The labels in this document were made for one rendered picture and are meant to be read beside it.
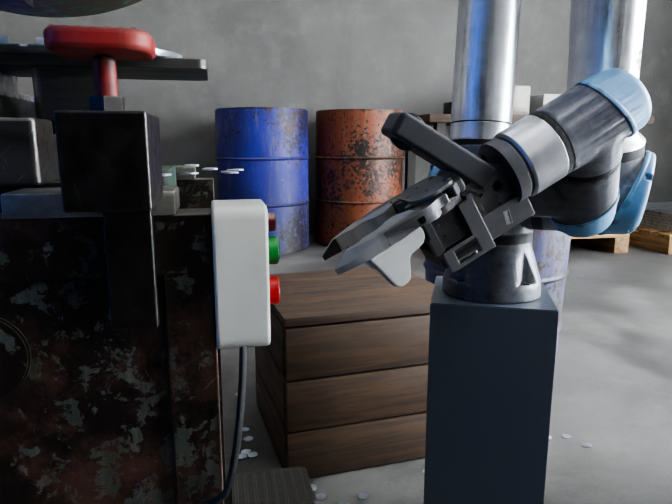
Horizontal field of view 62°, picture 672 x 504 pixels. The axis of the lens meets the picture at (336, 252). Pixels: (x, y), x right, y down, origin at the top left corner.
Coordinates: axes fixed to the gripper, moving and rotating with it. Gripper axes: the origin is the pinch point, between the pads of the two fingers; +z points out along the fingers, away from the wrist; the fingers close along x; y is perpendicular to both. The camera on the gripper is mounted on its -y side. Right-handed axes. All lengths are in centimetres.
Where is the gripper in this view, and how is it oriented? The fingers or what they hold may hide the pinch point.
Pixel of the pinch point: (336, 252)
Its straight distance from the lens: 56.3
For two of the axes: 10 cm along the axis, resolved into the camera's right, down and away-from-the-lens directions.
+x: -2.1, -1.8, 9.6
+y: 4.9, 8.3, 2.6
